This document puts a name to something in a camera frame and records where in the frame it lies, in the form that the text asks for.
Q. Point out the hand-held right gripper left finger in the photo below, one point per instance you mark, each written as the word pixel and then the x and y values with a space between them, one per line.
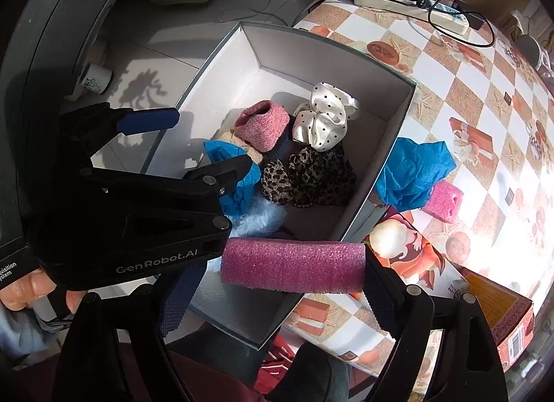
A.
pixel 179 298

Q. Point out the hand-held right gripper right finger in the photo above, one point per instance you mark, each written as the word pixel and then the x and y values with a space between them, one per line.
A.
pixel 381 293

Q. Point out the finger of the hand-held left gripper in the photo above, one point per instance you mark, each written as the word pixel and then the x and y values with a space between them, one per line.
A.
pixel 229 168
pixel 147 120

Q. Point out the blue shoe cover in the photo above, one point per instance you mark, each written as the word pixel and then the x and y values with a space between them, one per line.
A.
pixel 220 153
pixel 411 168

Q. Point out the beige knitted sock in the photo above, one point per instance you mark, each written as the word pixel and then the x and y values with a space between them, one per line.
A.
pixel 236 142

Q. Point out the pink and navy sock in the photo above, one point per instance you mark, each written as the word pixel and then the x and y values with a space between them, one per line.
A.
pixel 264 124

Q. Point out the pink foam roll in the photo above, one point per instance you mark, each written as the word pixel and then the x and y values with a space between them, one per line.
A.
pixel 294 263

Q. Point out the large leopard print scrunchie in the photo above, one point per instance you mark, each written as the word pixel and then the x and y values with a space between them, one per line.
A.
pixel 322 174

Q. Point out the grey cardboard box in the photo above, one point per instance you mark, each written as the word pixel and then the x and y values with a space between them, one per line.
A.
pixel 303 55

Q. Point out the person's left hand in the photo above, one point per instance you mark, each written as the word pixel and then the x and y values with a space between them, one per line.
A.
pixel 26 291

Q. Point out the small leopard print scrunchie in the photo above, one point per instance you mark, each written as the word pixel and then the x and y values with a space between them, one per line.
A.
pixel 277 183

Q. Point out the printed orange carton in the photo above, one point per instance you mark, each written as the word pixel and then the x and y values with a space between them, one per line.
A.
pixel 415 254

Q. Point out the light blue fluffy scrunchie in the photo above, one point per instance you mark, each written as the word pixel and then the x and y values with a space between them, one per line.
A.
pixel 264 218

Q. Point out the white printed cup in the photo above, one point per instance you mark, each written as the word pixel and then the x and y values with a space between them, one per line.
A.
pixel 97 79

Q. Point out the white polka dot scrunchie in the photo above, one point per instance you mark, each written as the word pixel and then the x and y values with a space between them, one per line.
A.
pixel 320 124

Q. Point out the pink foam block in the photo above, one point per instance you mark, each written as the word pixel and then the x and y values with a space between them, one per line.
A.
pixel 441 202

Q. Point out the red striped cloth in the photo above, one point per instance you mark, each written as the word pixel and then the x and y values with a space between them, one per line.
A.
pixel 277 367

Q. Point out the checkered printed tablecloth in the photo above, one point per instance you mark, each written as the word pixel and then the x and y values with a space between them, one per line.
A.
pixel 476 94

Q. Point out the grey round object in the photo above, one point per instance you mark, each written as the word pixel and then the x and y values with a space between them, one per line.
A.
pixel 528 49

